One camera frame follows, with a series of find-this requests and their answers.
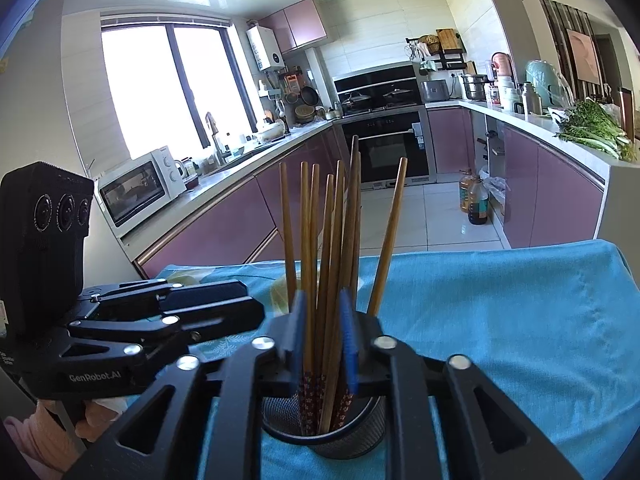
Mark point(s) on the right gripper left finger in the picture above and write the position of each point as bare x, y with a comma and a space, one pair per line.
203, 420

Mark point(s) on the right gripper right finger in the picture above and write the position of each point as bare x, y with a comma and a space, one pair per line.
443, 419

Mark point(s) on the left hand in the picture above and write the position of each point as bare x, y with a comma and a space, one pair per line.
47, 447

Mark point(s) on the black mesh utensil cup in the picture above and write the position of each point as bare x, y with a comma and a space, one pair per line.
339, 415

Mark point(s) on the blue floral tablecloth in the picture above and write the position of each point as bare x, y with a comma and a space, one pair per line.
555, 328

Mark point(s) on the white microwave oven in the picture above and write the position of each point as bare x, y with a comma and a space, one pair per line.
139, 188

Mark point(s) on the leaning wooden chopstick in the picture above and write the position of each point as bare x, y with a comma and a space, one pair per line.
389, 241

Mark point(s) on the cooking oil bottle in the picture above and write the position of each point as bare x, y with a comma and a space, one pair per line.
466, 182

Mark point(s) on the green leafy vegetables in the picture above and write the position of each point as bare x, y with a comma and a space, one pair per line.
588, 124

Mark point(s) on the built-in black oven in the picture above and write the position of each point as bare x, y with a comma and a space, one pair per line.
383, 108

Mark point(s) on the white water heater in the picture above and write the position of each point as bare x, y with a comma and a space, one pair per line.
265, 48

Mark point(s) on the steel stock pot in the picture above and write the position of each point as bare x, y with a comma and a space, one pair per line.
473, 87

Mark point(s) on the mint green appliance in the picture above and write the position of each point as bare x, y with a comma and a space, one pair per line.
552, 87

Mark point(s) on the pink kettle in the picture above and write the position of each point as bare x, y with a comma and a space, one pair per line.
502, 64

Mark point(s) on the pink upper cabinet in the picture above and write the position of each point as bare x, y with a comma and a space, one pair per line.
296, 26

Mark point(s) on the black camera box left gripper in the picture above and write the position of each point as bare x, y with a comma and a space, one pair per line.
45, 213

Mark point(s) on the black wall rack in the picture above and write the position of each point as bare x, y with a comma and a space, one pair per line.
443, 50

